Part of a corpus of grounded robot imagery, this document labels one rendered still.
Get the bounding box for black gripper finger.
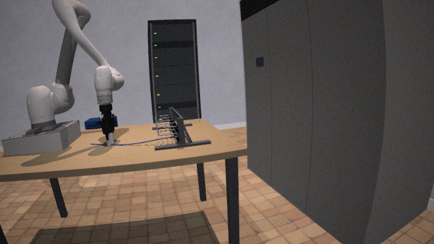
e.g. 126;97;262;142
108;114;114;144
99;114;111;146

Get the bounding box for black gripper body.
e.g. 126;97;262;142
99;104;113;121

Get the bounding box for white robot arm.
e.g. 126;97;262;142
26;0;124;135

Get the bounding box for dark grey rack with cable rings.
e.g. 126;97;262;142
152;108;211;150

